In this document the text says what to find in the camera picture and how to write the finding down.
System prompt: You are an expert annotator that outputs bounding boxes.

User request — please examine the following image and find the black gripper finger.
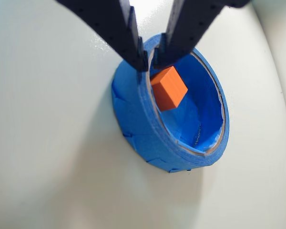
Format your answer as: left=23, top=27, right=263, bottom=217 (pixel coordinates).
left=56, top=0, right=149, bottom=73
left=153, top=0, right=250, bottom=70

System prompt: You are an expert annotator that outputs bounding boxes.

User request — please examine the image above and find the orange cube block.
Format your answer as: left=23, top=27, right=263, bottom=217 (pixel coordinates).
left=150, top=66, right=189, bottom=113

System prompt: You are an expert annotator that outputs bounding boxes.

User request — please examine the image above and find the blue tape roll bin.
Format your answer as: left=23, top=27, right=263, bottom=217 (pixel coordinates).
left=111, top=33, right=230, bottom=173

